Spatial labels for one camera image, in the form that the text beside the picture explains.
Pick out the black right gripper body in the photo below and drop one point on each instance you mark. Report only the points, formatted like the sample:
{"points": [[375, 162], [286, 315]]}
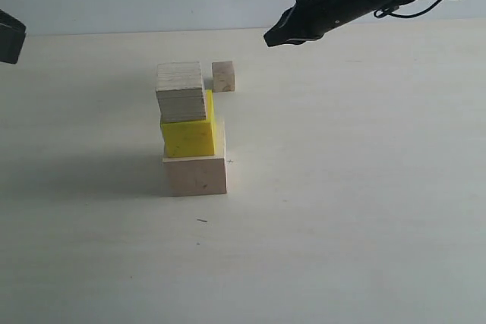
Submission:
{"points": [[314, 18]]}

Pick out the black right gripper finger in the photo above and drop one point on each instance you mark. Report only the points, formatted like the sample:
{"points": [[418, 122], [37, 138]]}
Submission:
{"points": [[287, 30]]}

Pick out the small wooden cube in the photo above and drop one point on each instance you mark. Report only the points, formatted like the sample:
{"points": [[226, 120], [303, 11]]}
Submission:
{"points": [[223, 76]]}

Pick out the large light wooden cube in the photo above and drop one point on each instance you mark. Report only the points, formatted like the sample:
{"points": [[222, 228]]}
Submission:
{"points": [[202, 175]]}

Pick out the medium plywood cube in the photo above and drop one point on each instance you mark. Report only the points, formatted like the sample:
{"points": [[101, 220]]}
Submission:
{"points": [[180, 91]]}

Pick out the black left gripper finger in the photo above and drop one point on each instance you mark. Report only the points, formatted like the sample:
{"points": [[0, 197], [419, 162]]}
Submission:
{"points": [[12, 37]]}

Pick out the yellow cube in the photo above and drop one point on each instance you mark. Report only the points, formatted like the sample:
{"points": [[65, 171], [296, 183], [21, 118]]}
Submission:
{"points": [[191, 138]]}

